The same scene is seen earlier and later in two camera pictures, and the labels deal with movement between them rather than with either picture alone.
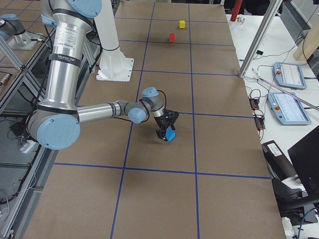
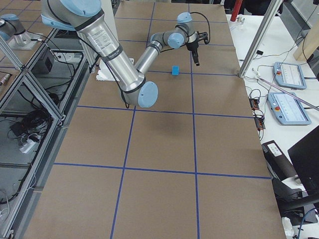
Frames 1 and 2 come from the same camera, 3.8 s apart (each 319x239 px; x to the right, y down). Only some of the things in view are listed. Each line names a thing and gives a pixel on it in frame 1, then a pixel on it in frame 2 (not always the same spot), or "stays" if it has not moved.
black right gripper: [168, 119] -> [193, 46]
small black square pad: [259, 52] stays
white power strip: [27, 146] stays
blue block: [170, 134] -> [175, 70]
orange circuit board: [254, 103] stays
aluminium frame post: [271, 9] stays
